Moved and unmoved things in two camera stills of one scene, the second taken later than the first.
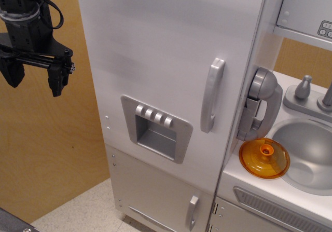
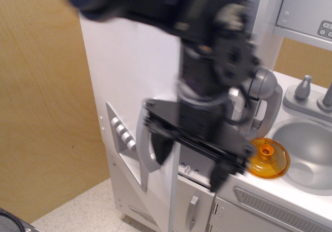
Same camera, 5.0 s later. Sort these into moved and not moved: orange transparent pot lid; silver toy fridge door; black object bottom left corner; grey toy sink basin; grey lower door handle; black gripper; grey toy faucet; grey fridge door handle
Moved: black gripper; silver toy fridge door; grey fridge door handle
Not moved: grey toy sink basin; orange transparent pot lid; black object bottom left corner; grey lower door handle; grey toy faucet
